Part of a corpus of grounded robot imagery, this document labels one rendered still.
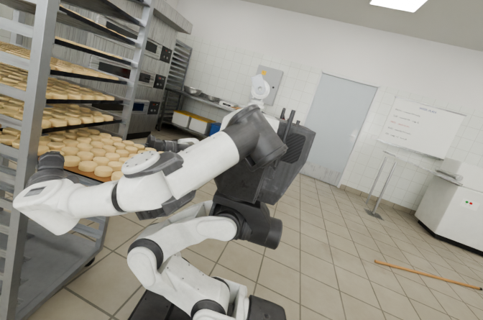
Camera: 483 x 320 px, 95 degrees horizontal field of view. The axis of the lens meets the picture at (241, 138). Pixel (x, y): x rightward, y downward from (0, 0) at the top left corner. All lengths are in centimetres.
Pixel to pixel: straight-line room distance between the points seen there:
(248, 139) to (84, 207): 37
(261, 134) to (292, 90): 416
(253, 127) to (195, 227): 48
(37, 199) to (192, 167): 31
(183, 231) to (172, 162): 50
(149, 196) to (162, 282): 60
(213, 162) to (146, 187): 14
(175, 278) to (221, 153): 69
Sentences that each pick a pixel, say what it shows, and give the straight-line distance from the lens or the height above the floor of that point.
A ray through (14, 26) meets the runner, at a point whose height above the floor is 114.
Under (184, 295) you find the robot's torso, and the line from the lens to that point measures 111.
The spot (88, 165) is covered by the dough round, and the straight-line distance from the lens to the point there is 87.
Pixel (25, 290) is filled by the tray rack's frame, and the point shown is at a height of 15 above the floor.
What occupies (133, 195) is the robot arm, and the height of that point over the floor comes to 91.
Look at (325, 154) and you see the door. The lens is 478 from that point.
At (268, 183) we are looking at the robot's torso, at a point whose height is 90.
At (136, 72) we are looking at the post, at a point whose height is 111.
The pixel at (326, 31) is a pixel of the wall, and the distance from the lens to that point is 494.
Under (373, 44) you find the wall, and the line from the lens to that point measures 499.
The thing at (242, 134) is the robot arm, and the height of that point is 106.
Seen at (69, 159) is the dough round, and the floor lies 79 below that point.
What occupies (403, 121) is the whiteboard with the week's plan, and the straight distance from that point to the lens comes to 499.
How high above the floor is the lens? 114
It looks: 10 degrees down
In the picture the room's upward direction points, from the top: 17 degrees clockwise
